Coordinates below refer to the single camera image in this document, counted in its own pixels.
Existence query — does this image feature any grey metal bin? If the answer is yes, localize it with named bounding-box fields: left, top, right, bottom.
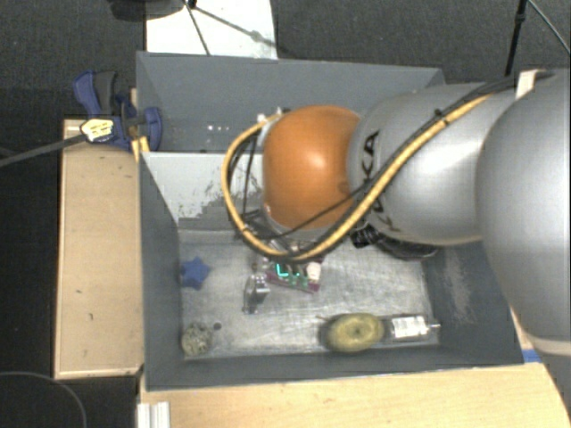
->
left=135, top=50, right=525, bottom=391

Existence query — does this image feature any grey speckled ball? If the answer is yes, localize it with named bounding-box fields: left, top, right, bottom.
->
left=180, top=321, right=215, bottom=358

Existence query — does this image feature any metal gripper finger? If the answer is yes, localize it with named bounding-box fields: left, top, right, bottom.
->
left=256, top=274, right=272, bottom=308
left=242, top=275, right=260, bottom=316

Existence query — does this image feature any pale wood board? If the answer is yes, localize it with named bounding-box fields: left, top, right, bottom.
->
left=53, top=118, right=146, bottom=381

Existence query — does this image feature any blue star-shaped toy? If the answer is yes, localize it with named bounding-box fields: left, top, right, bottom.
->
left=178, top=256, right=212, bottom=292

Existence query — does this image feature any clear plastic bottle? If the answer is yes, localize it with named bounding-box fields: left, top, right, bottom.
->
left=385, top=313, right=443, bottom=343

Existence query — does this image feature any black cylinder on white bracket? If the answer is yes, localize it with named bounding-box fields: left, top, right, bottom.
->
left=349, top=225, right=390, bottom=251

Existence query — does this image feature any yellow-green round fruit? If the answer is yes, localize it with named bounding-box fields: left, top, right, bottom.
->
left=321, top=312, right=386, bottom=354

